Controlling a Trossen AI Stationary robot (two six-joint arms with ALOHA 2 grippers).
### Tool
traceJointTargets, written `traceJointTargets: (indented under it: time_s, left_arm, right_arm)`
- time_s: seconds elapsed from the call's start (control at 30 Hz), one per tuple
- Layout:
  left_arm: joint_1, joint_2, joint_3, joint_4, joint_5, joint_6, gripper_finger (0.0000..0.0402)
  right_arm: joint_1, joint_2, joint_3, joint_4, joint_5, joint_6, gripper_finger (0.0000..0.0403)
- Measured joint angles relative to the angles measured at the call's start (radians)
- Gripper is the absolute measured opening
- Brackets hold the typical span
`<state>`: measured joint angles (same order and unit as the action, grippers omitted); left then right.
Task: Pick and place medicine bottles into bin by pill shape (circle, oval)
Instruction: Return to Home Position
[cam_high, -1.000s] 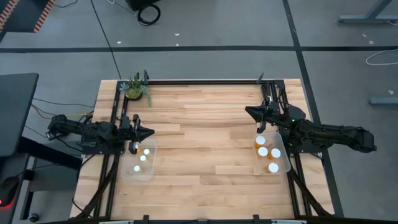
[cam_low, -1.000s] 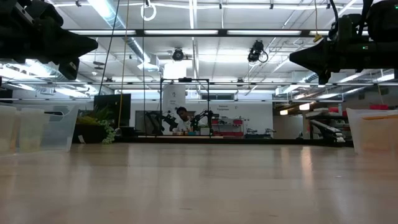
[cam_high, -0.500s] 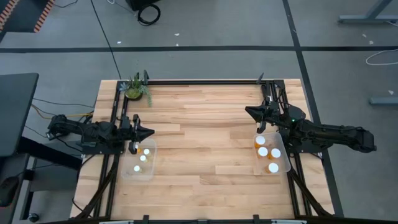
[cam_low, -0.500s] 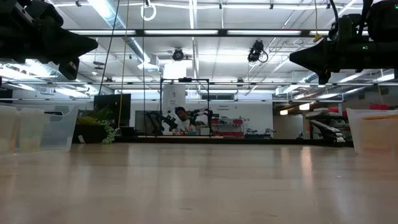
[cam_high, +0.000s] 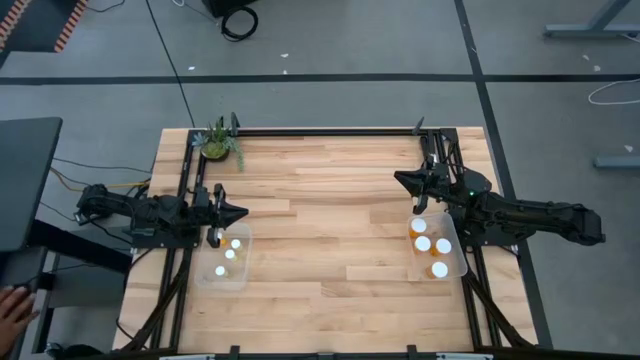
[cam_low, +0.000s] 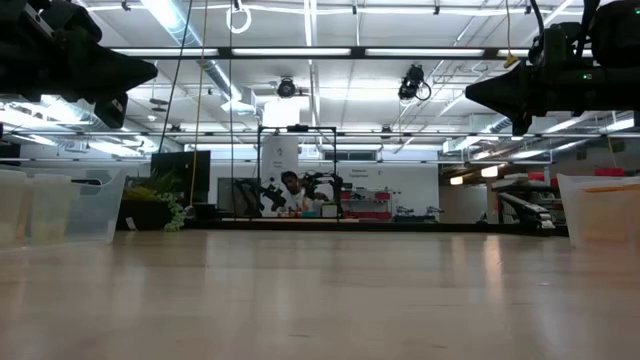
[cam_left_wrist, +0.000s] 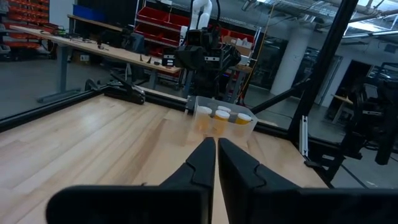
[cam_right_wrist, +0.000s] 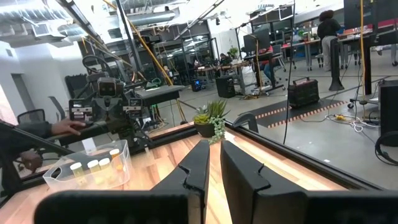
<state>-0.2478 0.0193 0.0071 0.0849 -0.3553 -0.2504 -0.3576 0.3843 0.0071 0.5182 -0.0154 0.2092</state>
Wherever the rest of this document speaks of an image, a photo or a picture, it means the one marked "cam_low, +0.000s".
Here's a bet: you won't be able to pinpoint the white pillar sign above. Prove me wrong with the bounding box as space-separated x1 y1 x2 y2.
261 134 301 214

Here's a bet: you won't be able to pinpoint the black hanging cable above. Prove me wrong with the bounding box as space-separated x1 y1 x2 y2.
157 0 195 155

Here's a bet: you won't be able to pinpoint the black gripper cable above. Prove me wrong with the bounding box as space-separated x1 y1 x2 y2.
527 0 546 36

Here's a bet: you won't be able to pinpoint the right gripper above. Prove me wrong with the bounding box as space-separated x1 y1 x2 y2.
464 22 640 115

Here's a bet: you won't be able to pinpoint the silver ventilation duct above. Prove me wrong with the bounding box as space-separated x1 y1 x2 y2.
142 0 261 116

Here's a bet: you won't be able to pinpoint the thin black vertical cable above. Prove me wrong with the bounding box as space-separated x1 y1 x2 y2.
228 0 236 217

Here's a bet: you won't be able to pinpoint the red storage shelves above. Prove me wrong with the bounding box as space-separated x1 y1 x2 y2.
337 187 396 222

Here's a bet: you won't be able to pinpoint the black monitor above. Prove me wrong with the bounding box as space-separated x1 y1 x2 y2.
151 149 212 206

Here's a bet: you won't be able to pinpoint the white cable ring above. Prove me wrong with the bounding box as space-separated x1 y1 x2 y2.
225 0 253 35

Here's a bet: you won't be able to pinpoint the yellow hanging cable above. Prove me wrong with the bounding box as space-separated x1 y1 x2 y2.
188 0 209 211

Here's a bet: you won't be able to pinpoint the black ceiling camera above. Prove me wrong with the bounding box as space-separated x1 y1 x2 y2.
276 76 298 100
397 63 432 102

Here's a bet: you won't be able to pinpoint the black background rig frame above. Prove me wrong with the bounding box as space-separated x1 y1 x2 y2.
256 123 340 222

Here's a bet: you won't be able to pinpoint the grey black machine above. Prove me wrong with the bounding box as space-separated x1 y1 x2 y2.
492 172 569 232

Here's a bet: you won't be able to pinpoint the black metal table frame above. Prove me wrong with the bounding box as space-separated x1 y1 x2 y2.
184 218 571 237

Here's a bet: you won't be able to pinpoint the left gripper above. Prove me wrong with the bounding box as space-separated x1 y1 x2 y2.
0 0 159 99

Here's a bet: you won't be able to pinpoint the potted green plant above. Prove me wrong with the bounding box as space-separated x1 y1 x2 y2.
117 168 187 234

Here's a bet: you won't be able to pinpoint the yellow hanging hook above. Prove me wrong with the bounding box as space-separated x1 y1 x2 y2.
503 0 519 70

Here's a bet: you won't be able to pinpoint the black crossbar with light strips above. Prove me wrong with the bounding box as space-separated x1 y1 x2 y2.
107 45 531 60

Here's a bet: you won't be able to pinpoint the person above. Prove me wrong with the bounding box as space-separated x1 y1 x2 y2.
279 169 326 217

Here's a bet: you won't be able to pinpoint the clear plastic bin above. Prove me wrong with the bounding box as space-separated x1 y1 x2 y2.
0 166 129 247
556 172 640 250

